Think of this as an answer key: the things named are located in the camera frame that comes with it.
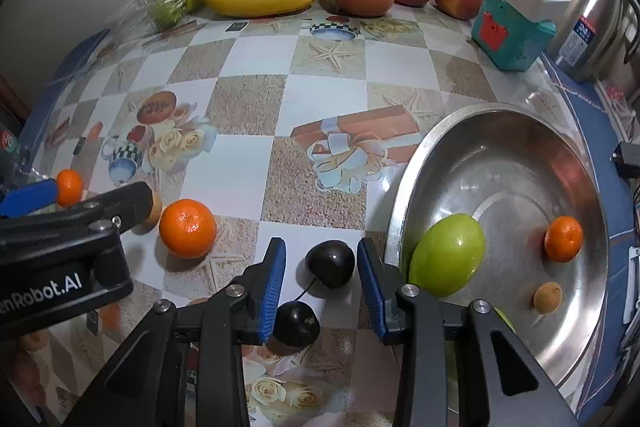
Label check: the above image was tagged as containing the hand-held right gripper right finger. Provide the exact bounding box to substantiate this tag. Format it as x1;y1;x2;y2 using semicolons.
356;237;581;427

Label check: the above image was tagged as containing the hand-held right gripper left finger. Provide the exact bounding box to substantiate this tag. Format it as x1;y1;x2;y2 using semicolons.
62;237;287;427

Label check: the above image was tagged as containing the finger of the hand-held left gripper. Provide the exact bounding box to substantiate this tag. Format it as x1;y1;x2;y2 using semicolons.
0;179;59;218
0;182;153;258

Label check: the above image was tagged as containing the orange mandarin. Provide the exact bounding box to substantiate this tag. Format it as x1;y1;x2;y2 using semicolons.
159;199;217;259
56;169;85;208
544;216;584;263

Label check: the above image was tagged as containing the dark purple plum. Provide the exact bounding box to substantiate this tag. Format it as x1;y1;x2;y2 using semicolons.
272;301;321;349
305;241;357;290

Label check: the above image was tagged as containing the brown kiwi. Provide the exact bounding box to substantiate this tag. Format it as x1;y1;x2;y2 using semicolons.
533;282;563;315
131;193;163;235

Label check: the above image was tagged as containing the stainless steel bowl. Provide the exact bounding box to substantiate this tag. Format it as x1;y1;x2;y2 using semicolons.
385;103;610;400

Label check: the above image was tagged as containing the printed checkered tablecloth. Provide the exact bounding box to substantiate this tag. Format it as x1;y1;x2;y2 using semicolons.
15;0;640;427

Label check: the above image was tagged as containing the teal plastic box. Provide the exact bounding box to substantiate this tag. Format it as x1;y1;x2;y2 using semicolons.
471;0;557;72

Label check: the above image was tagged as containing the black charger adapter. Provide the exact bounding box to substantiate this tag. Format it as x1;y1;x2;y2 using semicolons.
612;142;640;180

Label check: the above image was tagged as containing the pink plastic bag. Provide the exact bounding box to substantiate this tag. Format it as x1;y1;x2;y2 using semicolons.
602;82;638;120

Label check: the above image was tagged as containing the steel kettle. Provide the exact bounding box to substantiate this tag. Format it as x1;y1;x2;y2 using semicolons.
547;0;640;88

